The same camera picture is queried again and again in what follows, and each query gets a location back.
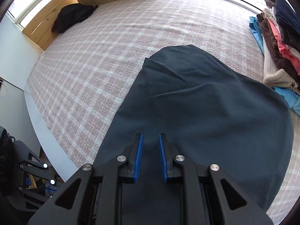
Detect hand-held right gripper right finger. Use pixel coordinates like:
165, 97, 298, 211
159, 133, 273, 225

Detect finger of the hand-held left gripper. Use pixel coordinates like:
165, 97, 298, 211
17, 186, 64, 208
20, 153, 56, 186

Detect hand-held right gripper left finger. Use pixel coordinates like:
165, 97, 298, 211
28, 132, 144, 225

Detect dark grey pants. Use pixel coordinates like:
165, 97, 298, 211
93, 44, 295, 225

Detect stack of folded clothes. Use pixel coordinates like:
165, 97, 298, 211
249, 0, 300, 116

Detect pink plaid blanket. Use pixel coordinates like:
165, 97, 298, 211
27, 0, 300, 225

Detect pine plank board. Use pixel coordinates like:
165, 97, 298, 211
22, 0, 80, 51

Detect black garment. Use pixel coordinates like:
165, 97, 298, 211
52, 3, 99, 34

